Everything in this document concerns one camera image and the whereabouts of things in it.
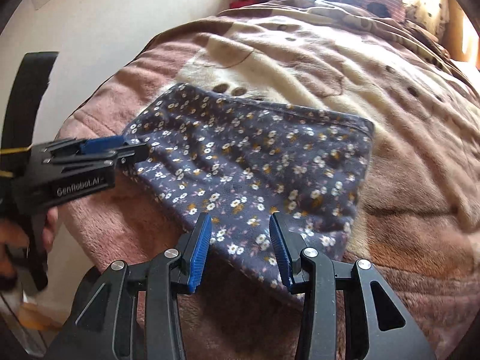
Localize navy floral pants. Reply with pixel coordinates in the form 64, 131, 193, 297
123, 84, 374, 306

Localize person's left hand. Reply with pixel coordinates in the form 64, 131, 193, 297
0, 205, 60, 290

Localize brown cream plush blanket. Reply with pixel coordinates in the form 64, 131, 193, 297
58, 0, 479, 359

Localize red bag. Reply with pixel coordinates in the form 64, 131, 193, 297
229, 0, 260, 9

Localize wooden headboard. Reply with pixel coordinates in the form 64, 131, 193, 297
442, 0, 479, 68

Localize heart print curtain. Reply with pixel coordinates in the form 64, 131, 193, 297
405, 0, 450, 41

